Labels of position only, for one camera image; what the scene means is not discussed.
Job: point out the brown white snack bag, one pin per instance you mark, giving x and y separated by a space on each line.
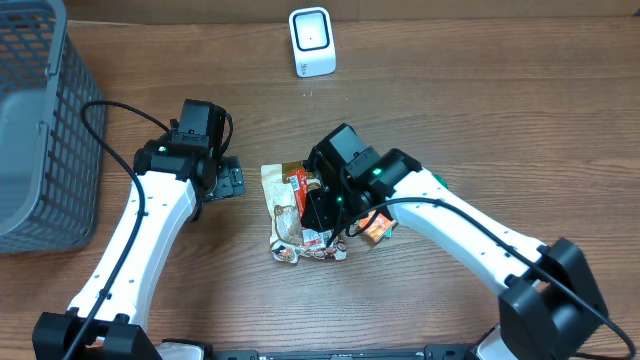
286 231

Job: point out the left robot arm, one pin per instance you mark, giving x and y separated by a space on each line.
172 178

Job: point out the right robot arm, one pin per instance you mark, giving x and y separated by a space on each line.
548 300

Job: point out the red snack bar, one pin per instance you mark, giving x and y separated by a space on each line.
298 180

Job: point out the white barcode scanner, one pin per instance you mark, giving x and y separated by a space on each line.
313 43

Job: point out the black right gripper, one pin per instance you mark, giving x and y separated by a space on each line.
316 211

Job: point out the teal orange tissue pack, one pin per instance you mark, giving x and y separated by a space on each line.
376 227

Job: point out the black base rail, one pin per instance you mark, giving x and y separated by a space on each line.
340 355

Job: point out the grey plastic mesh basket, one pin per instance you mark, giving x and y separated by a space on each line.
50 162

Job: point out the green lid jar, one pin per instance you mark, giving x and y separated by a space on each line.
441 180

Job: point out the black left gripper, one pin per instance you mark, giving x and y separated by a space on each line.
228 179

